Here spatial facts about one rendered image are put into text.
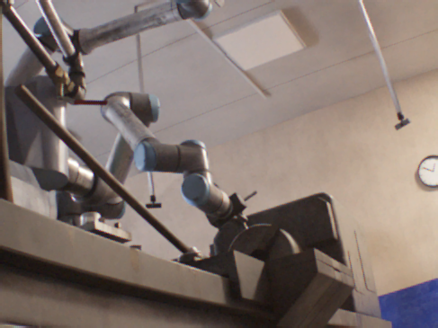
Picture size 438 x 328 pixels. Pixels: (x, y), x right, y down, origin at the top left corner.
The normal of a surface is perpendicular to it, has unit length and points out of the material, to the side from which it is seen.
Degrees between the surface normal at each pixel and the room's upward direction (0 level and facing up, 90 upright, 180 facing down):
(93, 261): 90
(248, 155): 90
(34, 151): 88
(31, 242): 90
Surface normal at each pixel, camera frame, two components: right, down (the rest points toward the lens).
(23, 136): 0.28, -0.60
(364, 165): -0.43, -0.30
